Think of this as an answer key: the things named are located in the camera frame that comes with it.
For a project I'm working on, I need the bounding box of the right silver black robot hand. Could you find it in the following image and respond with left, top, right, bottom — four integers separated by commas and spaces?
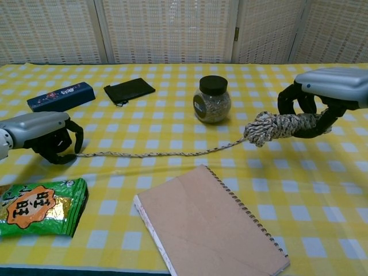
277, 67, 368, 139

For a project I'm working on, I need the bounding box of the speckled white braided rope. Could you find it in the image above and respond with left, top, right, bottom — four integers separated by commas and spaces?
75, 112, 334, 159

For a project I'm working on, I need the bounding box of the yellow white checkered tablecloth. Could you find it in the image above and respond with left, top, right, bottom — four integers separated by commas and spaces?
0, 63, 368, 273

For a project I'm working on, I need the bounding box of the green orange snack bag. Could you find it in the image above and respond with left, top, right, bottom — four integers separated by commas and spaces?
0, 177, 90, 238

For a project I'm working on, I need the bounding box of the dark blue printed box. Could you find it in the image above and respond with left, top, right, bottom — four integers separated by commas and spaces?
26, 81, 96, 114

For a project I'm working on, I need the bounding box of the black drawstring pouch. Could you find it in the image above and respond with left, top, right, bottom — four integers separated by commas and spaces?
103, 77, 156, 108

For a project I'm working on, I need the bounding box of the brown spiral notebook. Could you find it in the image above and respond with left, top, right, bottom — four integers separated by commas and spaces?
133, 164, 290, 276

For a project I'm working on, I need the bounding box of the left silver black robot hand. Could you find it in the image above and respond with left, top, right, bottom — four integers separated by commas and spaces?
0, 111, 85, 165

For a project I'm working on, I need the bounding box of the clear jar with black lid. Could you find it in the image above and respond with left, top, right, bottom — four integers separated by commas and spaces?
193, 75, 232, 124

